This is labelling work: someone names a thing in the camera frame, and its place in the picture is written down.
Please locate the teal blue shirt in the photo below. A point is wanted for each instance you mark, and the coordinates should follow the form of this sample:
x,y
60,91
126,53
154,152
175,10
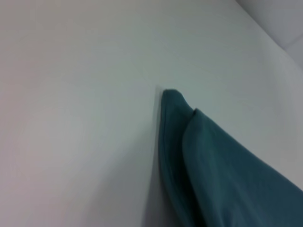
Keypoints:
x,y
213,165

